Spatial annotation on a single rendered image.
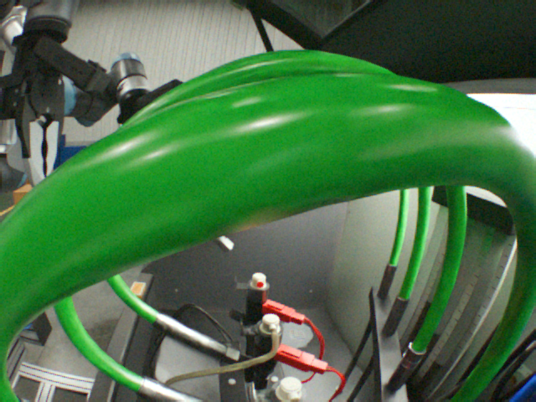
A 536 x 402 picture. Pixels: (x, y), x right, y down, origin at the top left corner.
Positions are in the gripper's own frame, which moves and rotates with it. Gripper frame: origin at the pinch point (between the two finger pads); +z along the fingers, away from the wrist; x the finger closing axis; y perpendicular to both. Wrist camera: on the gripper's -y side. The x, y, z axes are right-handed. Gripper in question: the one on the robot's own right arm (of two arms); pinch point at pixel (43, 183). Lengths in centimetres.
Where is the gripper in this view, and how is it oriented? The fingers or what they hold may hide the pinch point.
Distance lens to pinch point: 35.8
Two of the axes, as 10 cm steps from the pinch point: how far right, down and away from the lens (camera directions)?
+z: -1.0, 9.6, 2.5
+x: 1.8, 2.7, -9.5
